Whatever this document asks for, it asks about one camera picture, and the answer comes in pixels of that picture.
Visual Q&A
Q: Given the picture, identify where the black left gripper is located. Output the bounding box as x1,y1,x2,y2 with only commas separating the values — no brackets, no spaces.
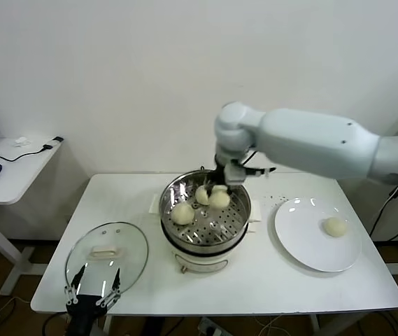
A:
64,264,122,336

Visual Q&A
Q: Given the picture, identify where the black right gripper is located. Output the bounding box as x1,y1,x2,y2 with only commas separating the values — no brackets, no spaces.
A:
204,155,237,198

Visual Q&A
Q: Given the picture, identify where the white steamed baozi bun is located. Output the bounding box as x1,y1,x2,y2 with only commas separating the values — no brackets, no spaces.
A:
171,203,195,225
208,185,232,210
194,185,213,206
322,216,348,238

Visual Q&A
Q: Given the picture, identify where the round glass pot lid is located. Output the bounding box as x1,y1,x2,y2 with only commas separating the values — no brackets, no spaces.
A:
64,220,150,298

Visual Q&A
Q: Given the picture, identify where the stainless steel steamer basket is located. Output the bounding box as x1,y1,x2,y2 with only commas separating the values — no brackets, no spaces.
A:
159,169,251,252

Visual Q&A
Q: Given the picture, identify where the white electric cooker base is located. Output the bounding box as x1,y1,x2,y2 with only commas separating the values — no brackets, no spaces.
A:
148,193,263,273

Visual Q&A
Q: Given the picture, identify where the large white plate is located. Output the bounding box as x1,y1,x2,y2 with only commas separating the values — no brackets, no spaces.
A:
273,197,362,273

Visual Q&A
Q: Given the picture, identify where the white floor power strip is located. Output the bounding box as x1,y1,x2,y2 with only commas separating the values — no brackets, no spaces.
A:
198,316,222,336

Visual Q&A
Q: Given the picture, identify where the white side desk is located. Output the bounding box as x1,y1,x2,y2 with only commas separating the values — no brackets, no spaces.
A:
0,137,64,298

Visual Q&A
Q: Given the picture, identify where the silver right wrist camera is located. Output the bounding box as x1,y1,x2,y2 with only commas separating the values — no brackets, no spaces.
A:
225,163,247,186

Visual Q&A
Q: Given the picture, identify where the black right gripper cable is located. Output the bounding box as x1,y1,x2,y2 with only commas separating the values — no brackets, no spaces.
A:
239,148,277,178

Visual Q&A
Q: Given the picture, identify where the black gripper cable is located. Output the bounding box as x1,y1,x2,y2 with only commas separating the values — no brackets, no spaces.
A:
239,148,277,178
43,311,70,336

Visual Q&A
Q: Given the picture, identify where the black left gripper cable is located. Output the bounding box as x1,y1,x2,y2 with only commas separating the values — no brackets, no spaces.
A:
43,311,70,336

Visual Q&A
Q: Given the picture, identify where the black cable with adapter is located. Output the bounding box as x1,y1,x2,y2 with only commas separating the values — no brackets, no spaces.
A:
0,136,64,164

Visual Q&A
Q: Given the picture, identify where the black and white wall cable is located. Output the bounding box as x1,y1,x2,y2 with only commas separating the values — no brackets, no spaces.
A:
369,183,398,237

